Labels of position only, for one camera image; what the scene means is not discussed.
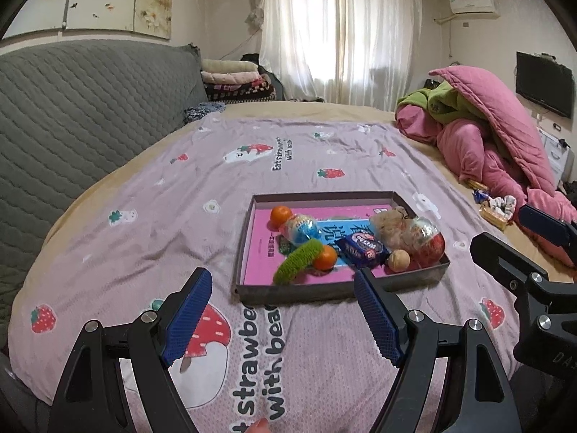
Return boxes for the stack of folded blankets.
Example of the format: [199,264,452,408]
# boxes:
[201,59,277,104]

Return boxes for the beige mesh scrunchie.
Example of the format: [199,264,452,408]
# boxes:
[369,206,415,253]

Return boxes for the small basket of candies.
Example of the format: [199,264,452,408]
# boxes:
[466,179,516,232]

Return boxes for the wall painting panels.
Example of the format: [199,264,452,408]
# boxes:
[5,0,172,39]

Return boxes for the small orange in tray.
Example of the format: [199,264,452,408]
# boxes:
[270,205,294,229]

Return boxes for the green fuzzy hair band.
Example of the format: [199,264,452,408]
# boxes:
[273,239,324,285]

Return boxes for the blue cookie snack packet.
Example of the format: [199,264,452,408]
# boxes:
[334,232,391,269]

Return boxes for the grey quilted headboard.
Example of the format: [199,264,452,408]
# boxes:
[0,39,208,348]

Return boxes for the orange mandarin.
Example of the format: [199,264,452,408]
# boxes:
[313,245,338,272]

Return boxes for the pink quilt pile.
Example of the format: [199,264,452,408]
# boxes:
[395,64,577,267]

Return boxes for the white bedside cabinet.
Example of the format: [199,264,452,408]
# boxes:
[538,128,574,188]

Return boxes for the blue surprise egg toy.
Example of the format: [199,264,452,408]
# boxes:
[279,214,322,247]

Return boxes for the white sheer curtain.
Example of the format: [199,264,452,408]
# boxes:
[260,0,423,110]

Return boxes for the brown walnut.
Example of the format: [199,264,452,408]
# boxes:
[386,249,411,273]

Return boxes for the black wall television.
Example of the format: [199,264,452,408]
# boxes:
[515,52,575,118]

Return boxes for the pink and blue book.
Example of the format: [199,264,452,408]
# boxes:
[239,201,392,287]

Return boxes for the green blanket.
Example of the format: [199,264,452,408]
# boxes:
[397,81,486,125]

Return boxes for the white air conditioner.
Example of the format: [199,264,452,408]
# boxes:
[449,0,498,16]

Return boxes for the dark shallow cardboard tray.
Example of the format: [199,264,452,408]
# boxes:
[232,191,452,307]

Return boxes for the red white surprise egg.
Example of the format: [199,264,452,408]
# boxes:
[403,217,445,267]

